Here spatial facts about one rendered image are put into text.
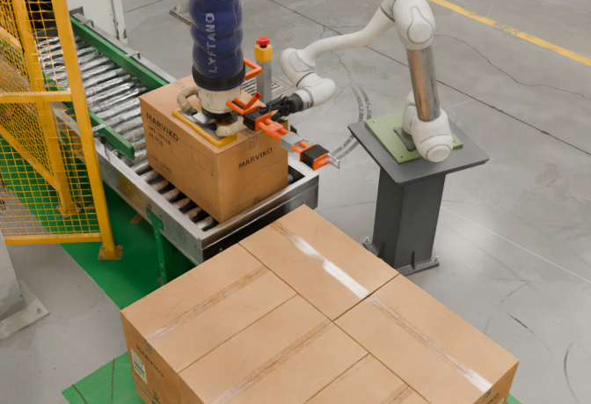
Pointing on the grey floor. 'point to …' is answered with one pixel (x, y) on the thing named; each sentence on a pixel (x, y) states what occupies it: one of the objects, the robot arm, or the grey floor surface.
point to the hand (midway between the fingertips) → (259, 119)
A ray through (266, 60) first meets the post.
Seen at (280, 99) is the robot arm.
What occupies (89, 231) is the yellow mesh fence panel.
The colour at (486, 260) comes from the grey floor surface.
